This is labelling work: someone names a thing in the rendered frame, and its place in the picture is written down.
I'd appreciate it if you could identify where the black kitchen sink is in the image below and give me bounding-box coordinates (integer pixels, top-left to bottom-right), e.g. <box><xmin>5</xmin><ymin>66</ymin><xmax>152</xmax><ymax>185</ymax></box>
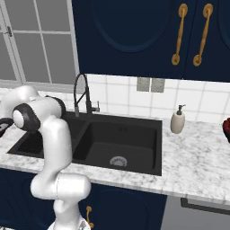
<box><xmin>6</xmin><ymin>111</ymin><xmax>164</xmax><ymax>177</ymax></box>

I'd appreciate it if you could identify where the navy base cupboard door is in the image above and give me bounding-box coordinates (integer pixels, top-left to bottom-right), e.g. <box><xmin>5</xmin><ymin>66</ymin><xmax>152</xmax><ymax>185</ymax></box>
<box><xmin>0</xmin><ymin>167</ymin><xmax>58</xmax><ymax>230</ymax></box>
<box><xmin>78</xmin><ymin>182</ymin><xmax>168</xmax><ymax>230</ymax></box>

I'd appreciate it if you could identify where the dark red bowl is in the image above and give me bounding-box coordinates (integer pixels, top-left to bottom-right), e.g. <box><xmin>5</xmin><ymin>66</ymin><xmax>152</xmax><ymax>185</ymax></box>
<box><xmin>221</xmin><ymin>117</ymin><xmax>230</xmax><ymax>144</ymax></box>

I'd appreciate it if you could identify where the black spring tap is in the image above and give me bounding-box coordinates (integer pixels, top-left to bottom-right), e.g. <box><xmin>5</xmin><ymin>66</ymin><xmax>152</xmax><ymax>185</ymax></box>
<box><xmin>73</xmin><ymin>73</ymin><xmax>101</xmax><ymax>118</ymax></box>

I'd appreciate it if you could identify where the beige soap dispenser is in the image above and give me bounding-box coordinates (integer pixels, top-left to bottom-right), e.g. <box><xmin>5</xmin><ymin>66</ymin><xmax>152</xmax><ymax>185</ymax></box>
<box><xmin>170</xmin><ymin>104</ymin><xmax>187</xmax><ymax>135</ymax></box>

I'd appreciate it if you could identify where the grey window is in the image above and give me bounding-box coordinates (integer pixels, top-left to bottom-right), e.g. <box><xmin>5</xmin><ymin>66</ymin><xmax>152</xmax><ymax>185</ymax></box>
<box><xmin>0</xmin><ymin>0</ymin><xmax>81</xmax><ymax>93</ymax></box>

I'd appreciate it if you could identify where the grey dishwasher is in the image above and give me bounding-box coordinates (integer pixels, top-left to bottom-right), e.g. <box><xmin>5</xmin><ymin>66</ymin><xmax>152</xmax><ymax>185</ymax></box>
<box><xmin>159</xmin><ymin>195</ymin><xmax>230</xmax><ymax>230</ymax></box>

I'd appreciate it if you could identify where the grey wall socket plate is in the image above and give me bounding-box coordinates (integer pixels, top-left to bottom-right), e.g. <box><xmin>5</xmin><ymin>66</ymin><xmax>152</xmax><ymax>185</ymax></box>
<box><xmin>136</xmin><ymin>76</ymin><xmax>151</xmax><ymax>93</ymax></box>
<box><xmin>150</xmin><ymin>77</ymin><xmax>166</xmax><ymax>93</ymax></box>

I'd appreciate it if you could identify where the small brass cupboard handle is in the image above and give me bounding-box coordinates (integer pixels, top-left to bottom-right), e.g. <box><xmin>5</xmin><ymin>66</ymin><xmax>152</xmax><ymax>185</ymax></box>
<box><xmin>85</xmin><ymin>205</ymin><xmax>94</xmax><ymax>230</ymax></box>

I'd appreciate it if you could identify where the narrow navy wall cupboard door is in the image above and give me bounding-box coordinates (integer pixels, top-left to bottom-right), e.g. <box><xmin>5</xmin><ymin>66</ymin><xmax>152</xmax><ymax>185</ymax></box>
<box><xmin>182</xmin><ymin>0</ymin><xmax>230</xmax><ymax>84</ymax></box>

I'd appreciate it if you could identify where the black dishwasher handle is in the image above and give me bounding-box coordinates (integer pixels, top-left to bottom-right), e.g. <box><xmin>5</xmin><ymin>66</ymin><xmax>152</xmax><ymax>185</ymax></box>
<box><xmin>180</xmin><ymin>197</ymin><xmax>230</xmax><ymax>216</ymax></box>

